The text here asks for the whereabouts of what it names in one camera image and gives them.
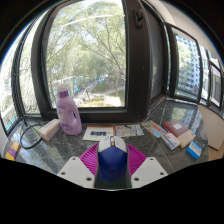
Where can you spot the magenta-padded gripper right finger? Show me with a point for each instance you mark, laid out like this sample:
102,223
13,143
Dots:
148,170

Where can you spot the white and orange carton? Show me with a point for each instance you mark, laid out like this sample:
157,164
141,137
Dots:
49,129

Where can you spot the beige book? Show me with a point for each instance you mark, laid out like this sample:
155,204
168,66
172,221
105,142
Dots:
188,138

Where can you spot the red hardcover book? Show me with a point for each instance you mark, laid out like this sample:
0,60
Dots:
175,127

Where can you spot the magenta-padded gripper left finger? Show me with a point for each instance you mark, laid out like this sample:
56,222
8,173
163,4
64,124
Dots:
77,170

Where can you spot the white and blue small box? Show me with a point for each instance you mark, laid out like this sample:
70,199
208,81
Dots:
171,140

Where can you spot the blue and white computer mouse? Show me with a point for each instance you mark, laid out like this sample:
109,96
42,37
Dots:
112,160

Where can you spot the teal and orange booklet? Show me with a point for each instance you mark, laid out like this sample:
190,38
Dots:
154,128

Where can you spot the yellow and purple box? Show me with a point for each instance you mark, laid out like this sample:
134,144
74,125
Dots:
13,150

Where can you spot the pale printed leaflet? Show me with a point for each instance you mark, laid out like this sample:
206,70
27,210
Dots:
128,130

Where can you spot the purple detergent bottle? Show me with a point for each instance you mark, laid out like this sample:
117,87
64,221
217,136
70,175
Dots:
69,115

